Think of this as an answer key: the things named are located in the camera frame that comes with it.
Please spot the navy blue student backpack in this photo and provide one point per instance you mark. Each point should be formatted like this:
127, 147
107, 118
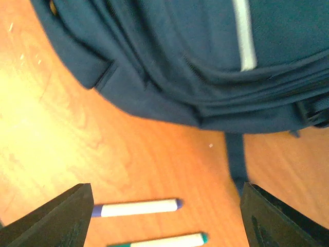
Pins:
234, 66

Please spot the purple capped white marker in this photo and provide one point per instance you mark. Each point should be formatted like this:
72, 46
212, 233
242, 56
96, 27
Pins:
136, 208

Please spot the green capped white marker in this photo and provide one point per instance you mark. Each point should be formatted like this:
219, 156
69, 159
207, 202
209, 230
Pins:
197, 239

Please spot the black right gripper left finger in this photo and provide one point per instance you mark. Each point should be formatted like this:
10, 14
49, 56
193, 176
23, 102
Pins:
63, 221

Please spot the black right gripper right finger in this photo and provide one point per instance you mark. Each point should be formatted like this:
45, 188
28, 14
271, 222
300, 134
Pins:
269, 221

